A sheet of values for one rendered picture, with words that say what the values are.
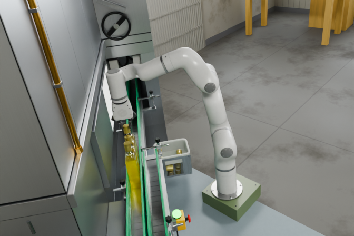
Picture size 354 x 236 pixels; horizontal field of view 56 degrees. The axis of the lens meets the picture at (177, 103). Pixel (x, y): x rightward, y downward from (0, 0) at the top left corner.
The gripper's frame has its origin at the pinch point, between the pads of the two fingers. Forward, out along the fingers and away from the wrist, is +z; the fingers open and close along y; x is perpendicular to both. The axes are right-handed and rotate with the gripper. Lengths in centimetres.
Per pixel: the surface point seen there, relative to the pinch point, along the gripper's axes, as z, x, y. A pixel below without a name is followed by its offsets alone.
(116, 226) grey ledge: 31, -38, -10
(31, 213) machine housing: -15, -69, -28
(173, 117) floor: 137, 223, 39
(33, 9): -74, -48, -14
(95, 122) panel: -12.6, -13.3, -12.1
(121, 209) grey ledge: 31.4, -27.8, -8.2
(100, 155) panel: 0.9, -21.3, -12.4
